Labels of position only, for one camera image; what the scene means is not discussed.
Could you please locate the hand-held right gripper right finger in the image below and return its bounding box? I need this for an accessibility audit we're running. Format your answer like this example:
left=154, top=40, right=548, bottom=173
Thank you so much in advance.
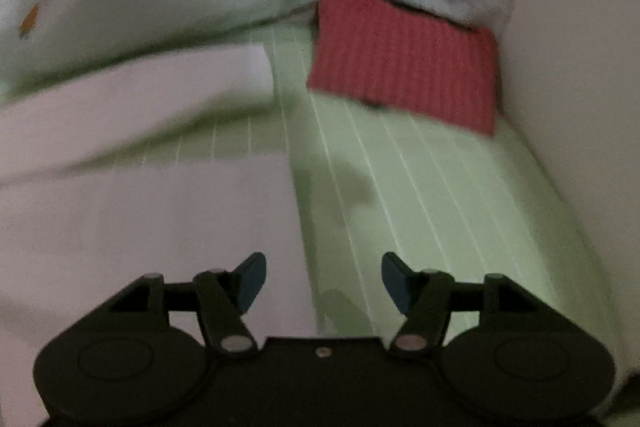
left=381, top=252, right=543, bottom=360

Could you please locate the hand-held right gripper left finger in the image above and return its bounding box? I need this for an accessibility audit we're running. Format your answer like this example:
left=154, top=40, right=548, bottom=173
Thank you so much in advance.
left=107, top=252, right=267, bottom=358

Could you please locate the white garment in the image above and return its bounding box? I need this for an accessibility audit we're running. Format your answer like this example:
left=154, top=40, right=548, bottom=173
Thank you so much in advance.
left=0, top=44, right=321, bottom=427

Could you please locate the green grid bed sheet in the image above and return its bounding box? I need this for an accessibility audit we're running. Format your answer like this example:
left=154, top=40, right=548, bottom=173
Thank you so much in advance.
left=0, top=22, right=640, bottom=427

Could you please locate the red knitted cloth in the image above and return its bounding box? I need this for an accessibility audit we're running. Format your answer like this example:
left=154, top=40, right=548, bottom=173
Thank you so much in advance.
left=306, top=0, right=501, bottom=138

